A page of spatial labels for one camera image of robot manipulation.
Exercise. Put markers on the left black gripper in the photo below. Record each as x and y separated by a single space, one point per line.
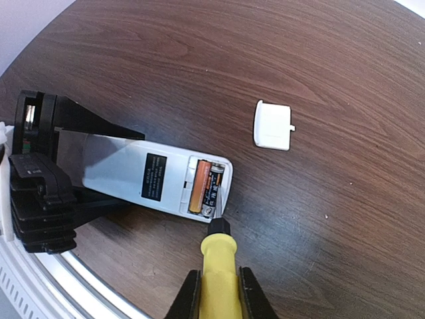
34 132

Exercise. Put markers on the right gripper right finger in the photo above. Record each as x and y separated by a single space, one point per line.
254 303

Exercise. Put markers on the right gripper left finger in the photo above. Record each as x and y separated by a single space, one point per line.
187 301

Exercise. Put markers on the yellow handled screwdriver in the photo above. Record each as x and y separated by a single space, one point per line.
219 281

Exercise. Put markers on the white remote control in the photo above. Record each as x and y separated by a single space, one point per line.
149 174

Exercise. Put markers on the orange battery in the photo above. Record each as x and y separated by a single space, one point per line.
199 186

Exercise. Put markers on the white battery cover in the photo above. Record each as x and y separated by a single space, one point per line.
273 126

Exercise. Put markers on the front aluminium rail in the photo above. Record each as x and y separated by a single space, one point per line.
58 286

